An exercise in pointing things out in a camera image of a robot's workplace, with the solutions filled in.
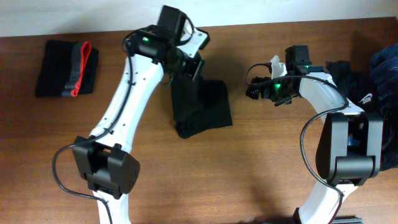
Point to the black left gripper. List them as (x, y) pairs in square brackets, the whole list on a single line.
[(194, 73)]

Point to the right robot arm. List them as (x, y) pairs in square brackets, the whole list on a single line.
[(349, 149)]

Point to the black clothes pile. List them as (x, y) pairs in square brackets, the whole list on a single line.
[(360, 89)]

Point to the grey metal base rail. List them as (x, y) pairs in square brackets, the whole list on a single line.
[(354, 220)]

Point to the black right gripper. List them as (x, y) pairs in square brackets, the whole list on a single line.
[(258, 83)]

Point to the black garment red band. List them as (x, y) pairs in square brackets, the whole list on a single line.
[(68, 69)]

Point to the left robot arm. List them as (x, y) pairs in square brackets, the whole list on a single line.
[(104, 158)]

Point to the black t-shirt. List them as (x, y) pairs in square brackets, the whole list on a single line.
[(199, 105)]

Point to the blue denim garment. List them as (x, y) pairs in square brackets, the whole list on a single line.
[(383, 71)]

